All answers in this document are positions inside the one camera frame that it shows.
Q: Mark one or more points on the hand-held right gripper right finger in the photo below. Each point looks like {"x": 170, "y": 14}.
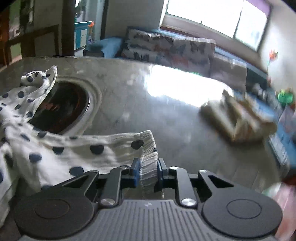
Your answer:
{"x": 160, "y": 171}

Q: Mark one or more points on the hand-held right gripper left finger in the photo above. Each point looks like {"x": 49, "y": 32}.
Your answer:
{"x": 136, "y": 170}

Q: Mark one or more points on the white polka dot garment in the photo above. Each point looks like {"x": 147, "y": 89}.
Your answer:
{"x": 69, "y": 150}

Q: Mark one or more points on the beige folded clothes stack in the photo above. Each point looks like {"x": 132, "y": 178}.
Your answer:
{"x": 238, "y": 118}

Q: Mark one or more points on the round black table heater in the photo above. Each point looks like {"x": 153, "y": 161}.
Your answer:
{"x": 67, "y": 106}

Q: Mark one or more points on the butterfly print cushion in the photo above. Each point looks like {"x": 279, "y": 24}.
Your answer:
{"x": 166, "y": 49}

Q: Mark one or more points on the blue and white cabinet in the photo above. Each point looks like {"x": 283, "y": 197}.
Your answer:
{"x": 83, "y": 34}

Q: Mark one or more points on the green toy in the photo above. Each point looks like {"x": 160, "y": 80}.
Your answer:
{"x": 285, "y": 95}

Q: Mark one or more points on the large window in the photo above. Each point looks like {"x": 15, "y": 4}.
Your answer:
{"x": 208, "y": 16}

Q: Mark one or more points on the purple curtain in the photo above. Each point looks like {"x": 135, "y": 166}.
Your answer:
{"x": 260, "y": 5}

